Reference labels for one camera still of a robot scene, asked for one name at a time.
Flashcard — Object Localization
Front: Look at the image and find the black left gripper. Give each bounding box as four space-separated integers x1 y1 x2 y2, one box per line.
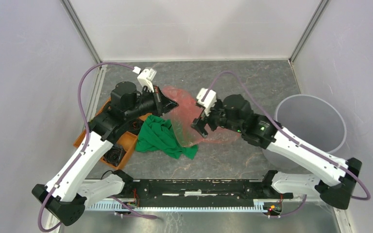
125 85 179 121

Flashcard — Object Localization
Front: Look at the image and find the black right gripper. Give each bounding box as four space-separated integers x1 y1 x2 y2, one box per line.
189 99 243 139

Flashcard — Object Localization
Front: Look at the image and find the red plastic trash bag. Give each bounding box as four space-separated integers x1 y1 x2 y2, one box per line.
162 85 240 147

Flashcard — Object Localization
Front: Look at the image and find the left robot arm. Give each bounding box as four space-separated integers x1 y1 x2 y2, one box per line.
32 82 178 226

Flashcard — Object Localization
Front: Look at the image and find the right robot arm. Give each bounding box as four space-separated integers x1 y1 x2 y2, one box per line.
191 89 362 210

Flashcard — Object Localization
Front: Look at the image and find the grey plastic trash bin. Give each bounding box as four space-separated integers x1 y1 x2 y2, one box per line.
261 94 347 171

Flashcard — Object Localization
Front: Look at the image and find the green cloth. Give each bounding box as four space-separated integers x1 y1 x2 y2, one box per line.
135 115 198 160

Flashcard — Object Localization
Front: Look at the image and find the orange compartment tray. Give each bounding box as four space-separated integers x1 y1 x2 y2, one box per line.
73 97 155 170

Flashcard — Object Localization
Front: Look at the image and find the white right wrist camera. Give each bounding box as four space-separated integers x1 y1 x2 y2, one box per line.
196 88 217 117

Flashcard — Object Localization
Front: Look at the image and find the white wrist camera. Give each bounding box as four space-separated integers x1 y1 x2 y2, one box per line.
196 88 217 117
133 67 156 93

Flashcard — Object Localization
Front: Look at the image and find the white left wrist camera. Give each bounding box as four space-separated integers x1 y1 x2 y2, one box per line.
133 67 156 93

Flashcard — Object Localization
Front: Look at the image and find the slotted cable duct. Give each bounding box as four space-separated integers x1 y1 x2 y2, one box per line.
87 199 272 214

